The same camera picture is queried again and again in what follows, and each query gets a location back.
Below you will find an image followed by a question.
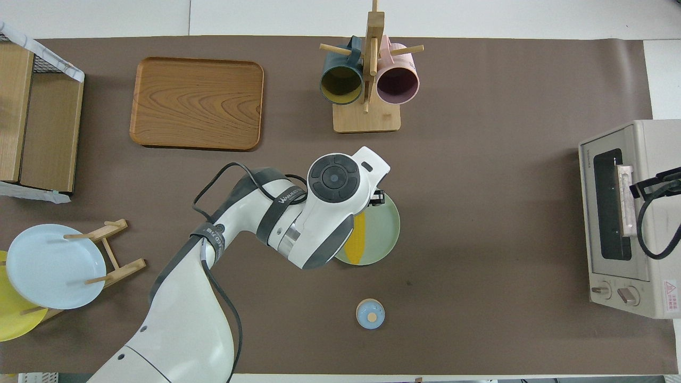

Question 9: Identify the rectangular wooden tray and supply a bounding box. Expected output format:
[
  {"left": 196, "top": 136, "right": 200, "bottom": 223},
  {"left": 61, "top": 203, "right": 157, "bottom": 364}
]
[{"left": 129, "top": 56, "right": 265, "bottom": 152}]

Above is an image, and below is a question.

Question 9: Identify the beige toaster oven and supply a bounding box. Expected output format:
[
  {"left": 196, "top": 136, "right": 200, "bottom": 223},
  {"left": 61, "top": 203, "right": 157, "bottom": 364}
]
[{"left": 578, "top": 119, "right": 681, "bottom": 320}]

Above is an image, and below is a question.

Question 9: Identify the two-level wooden shelf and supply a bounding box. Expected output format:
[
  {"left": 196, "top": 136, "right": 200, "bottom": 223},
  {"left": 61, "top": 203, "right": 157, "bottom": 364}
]
[{"left": 0, "top": 41, "right": 85, "bottom": 193}]

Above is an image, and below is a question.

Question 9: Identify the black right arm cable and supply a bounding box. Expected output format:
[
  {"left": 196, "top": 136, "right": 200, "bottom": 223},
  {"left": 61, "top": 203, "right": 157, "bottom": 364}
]
[{"left": 637, "top": 181, "right": 681, "bottom": 260}]

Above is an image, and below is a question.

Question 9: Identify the yellow plate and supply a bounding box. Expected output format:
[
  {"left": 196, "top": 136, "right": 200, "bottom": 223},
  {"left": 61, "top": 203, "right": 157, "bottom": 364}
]
[{"left": 0, "top": 250, "right": 48, "bottom": 342}]

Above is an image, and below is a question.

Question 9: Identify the light blue plate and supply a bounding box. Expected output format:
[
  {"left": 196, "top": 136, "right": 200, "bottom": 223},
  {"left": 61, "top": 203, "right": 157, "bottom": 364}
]
[{"left": 6, "top": 223, "right": 107, "bottom": 310}]

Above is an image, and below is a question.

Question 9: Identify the pink ribbed mug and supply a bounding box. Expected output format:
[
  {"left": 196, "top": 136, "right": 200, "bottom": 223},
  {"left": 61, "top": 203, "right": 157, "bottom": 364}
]
[{"left": 376, "top": 35, "right": 420, "bottom": 105}]

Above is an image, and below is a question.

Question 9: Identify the brown paper table mat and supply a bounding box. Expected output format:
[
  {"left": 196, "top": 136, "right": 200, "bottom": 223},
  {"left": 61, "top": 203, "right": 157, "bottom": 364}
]
[{"left": 0, "top": 35, "right": 679, "bottom": 376}]

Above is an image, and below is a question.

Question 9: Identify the oven glass door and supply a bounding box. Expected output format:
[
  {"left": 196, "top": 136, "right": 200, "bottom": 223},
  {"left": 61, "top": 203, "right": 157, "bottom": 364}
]
[{"left": 578, "top": 125, "right": 652, "bottom": 282}]

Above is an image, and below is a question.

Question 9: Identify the wooden mug tree rack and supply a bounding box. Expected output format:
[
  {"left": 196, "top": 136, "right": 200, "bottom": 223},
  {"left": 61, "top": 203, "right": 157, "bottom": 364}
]
[{"left": 319, "top": 0, "right": 425, "bottom": 134}]

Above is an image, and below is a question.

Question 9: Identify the dark teal mug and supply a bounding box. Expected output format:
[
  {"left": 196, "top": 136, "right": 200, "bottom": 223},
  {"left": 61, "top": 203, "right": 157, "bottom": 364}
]
[{"left": 319, "top": 36, "right": 366, "bottom": 106}]

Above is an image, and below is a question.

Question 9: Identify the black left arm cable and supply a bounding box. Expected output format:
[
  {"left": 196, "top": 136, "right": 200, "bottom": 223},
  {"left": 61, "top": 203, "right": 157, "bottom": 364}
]
[{"left": 192, "top": 162, "right": 309, "bottom": 383}]

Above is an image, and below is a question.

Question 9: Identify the pale green plate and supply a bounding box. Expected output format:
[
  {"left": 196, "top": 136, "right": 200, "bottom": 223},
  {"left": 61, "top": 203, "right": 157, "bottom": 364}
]
[{"left": 334, "top": 191, "right": 401, "bottom": 267}]

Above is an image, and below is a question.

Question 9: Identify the white checked cloth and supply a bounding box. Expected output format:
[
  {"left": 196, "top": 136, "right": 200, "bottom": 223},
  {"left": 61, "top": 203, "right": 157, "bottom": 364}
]
[
  {"left": 0, "top": 181, "right": 71, "bottom": 204},
  {"left": 0, "top": 20, "right": 86, "bottom": 84}
]

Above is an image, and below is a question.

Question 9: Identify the wooden plate rack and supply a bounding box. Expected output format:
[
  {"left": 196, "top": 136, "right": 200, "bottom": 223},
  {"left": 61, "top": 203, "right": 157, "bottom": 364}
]
[{"left": 20, "top": 219, "right": 147, "bottom": 324}]

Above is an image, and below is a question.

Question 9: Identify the black wire basket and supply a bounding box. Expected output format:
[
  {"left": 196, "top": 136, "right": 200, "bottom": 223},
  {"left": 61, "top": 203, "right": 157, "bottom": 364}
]
[{"left": 0, "top": 31, "right": 65, "bottom": 75}]

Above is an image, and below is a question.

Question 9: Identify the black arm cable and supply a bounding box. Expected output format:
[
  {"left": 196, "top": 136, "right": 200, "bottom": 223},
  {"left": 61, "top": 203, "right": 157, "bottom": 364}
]
[
  {"left": 192, "top": 162, "right": 309, "bottom": 383},
  {"left": 637, "top": 181, "right": 681, "bottom": 260}
]

